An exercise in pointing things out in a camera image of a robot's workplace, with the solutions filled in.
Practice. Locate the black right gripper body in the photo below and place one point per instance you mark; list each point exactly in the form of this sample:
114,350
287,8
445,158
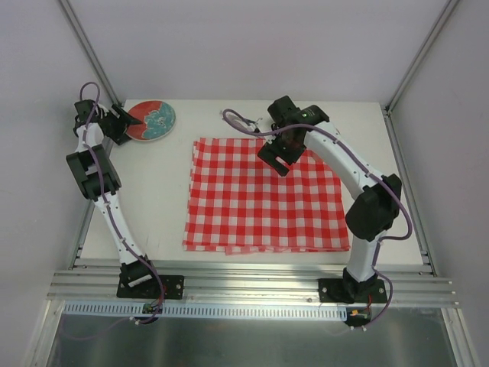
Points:
276,154

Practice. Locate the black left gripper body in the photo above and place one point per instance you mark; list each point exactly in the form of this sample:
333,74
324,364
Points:
118,125

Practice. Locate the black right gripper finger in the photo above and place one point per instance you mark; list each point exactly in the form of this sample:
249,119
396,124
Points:
268,155
292,155

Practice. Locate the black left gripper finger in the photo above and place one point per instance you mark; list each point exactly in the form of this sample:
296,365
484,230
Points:
125,116
120,136

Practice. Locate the red teal ceramic plate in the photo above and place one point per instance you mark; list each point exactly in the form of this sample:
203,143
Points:
157,119

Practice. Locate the red white checkered cloth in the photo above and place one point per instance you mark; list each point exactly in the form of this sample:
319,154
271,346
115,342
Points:
238,205

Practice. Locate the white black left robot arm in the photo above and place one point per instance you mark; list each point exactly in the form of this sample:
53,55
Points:
99,182

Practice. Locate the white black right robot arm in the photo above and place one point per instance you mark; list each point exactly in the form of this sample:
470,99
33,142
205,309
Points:
376,197

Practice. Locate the silver table knife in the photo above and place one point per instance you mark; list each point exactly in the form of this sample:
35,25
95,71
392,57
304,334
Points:
246,126

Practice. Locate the fork with green handle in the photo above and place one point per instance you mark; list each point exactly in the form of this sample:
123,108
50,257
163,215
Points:
230,115

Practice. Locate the aluminium frame post left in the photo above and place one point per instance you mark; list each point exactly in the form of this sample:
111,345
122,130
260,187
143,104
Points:
82,38

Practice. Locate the aluminium frame post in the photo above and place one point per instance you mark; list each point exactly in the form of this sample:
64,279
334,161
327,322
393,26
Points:
428,43
82,38

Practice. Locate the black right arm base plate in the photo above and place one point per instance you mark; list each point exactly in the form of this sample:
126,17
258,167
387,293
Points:
337,290

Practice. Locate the aluminium front rail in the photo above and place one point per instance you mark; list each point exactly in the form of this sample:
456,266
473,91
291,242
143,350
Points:
237,283

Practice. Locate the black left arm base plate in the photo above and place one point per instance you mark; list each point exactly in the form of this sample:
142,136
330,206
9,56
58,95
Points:
173,286

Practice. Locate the white slotted cable duct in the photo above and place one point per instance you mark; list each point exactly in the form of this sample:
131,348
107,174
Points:
207,311

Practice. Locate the aluminium frame post right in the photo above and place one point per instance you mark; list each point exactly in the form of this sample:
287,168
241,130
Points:
428,43

